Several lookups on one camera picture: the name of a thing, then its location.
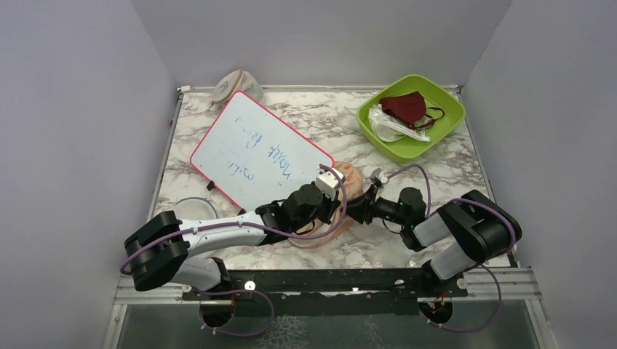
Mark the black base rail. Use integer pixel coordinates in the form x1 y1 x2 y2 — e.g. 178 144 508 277
182 268 468 317

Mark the maroon bra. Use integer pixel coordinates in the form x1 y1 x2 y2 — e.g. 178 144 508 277
379 92 445 131

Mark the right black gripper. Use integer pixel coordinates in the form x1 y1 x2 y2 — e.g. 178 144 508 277
340 185 408 226

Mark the aluminium frame rail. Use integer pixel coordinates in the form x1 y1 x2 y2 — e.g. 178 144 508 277
464 268 543 300

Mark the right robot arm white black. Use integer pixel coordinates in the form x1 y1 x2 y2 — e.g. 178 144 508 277
346 185 522 296

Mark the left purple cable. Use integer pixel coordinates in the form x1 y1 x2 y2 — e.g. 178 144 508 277
119 164 349 338

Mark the pink framed whiteboard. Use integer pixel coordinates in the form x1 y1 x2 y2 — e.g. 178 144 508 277
190 92 335 211

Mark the green plastic bin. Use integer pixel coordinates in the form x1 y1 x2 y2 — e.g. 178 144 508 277
357 74 466 164

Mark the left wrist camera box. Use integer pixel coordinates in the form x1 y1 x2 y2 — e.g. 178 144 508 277
314 167 346 199

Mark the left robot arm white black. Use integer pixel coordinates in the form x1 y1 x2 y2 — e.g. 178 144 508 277
120 182 349 299

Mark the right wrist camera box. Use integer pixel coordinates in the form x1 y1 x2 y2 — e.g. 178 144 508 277
369 168 389 189

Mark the peach floral mesh laundry bag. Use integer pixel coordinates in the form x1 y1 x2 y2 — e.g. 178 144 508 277
289 161 364 249

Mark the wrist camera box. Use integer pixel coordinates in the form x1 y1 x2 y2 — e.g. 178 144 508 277
369 168 389 189
314 167 346 199

